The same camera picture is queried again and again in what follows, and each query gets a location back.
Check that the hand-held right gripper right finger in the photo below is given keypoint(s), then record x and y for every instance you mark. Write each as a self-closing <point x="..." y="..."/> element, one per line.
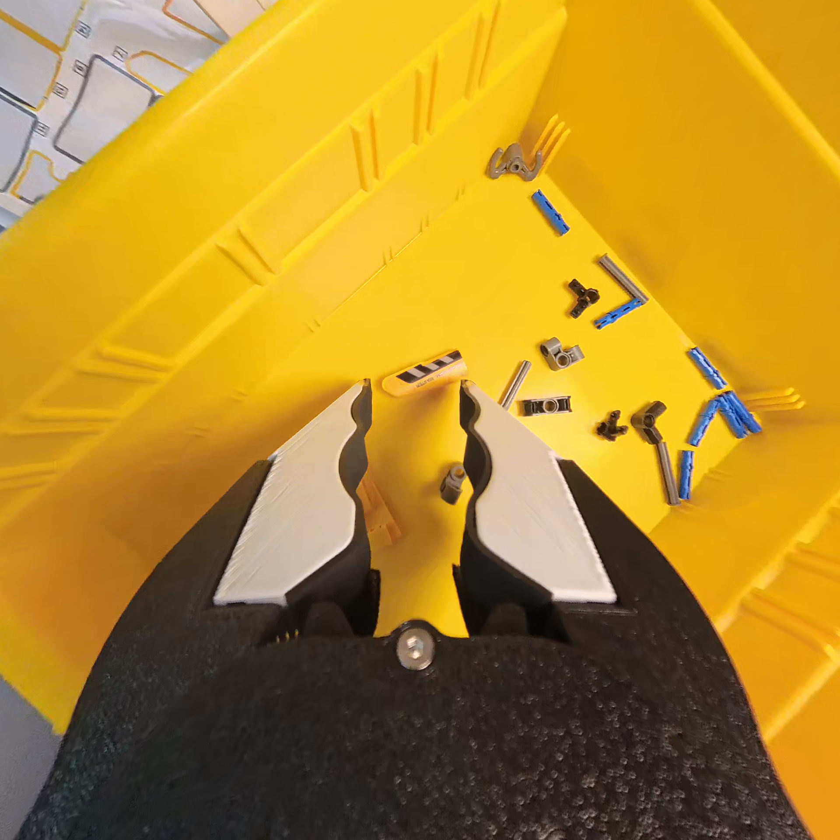
<point x="538" y="525"/>

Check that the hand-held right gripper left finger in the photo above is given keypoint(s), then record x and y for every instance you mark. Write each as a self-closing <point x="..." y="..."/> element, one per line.
<point x="302" y="525"/>

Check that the blue grey pieces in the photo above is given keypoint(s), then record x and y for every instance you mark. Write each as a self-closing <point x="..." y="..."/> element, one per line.
<point x="617" y="355"/>

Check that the yellow black striped piece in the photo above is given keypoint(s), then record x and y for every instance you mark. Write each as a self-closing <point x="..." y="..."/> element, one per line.
<point x="423" y="373"/>

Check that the yellow plastic bin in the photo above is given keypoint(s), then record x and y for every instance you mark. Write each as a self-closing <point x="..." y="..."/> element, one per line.
<point x="394" y="263"/>

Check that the printed instruction sheet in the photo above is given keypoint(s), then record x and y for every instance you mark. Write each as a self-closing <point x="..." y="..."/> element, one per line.
<point x="92" y="92"/>

